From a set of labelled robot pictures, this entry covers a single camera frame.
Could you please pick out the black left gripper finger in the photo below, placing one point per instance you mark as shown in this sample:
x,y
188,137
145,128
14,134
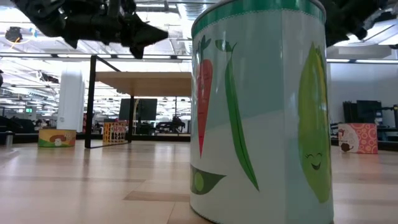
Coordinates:
x,y
149,28
150,39

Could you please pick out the white can with vegetable print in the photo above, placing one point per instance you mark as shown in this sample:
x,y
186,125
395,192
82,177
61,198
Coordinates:
x,y
264,124

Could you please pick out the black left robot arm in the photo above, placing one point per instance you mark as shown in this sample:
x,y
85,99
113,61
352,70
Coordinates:
x,y
46,15

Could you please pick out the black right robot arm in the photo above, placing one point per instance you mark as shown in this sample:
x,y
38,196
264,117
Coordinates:
x,y
342,15

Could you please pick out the wooden shelf with black legs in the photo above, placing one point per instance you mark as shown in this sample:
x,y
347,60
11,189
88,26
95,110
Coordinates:
x,y
143,83

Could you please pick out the black monitor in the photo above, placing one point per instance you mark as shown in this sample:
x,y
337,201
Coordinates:
x,y
144,109

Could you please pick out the white column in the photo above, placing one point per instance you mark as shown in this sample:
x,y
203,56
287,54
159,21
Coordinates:
x,y
71,102

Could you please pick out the black ceiling device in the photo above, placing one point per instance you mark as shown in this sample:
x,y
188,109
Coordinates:
x,y
13,34

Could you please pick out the silver cylinder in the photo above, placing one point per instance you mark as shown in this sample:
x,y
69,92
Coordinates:
x,y
9,139

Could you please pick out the black equipment rack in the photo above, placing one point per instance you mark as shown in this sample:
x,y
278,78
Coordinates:
x,y
367,110

